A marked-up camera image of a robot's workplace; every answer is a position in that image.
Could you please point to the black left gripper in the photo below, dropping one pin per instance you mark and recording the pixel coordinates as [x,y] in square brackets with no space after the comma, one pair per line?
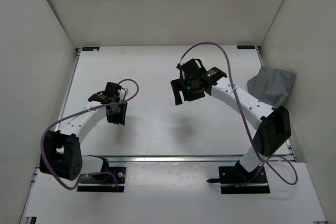
[120,118]

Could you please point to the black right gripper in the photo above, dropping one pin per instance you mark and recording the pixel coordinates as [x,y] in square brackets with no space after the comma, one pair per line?
[179,85]

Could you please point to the grey pleated skirt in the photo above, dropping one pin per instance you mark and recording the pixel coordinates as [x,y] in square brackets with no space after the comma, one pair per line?
[271,86]

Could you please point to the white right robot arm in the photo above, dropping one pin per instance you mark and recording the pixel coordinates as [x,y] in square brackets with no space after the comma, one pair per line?
[272,125]

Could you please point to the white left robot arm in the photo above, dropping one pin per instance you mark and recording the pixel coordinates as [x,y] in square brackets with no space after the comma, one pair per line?
[61,154]

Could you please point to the left corner label sticker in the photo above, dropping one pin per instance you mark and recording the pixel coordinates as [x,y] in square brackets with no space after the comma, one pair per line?
[90,49]

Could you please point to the corner label sticker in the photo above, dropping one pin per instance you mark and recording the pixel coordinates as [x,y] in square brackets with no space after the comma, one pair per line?
[245,47]
[90,49]

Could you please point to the right corner label sticker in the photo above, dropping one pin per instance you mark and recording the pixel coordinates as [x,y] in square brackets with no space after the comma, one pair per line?
[245,47]

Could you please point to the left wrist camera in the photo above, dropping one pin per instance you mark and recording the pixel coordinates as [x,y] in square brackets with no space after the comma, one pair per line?
[111,90]

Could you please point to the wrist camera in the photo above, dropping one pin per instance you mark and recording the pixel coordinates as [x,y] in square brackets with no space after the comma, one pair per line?
[193,66]
[111,90]

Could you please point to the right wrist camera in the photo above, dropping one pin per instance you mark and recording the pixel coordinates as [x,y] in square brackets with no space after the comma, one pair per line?
[193,66]

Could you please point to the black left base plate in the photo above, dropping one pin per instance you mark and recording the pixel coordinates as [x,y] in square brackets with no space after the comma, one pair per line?
[105,183]

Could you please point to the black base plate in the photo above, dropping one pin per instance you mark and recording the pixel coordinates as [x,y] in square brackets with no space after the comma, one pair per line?
[105,183]
[233,182]

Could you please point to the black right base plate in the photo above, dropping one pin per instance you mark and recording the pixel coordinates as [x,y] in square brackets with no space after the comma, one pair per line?
[233,182]

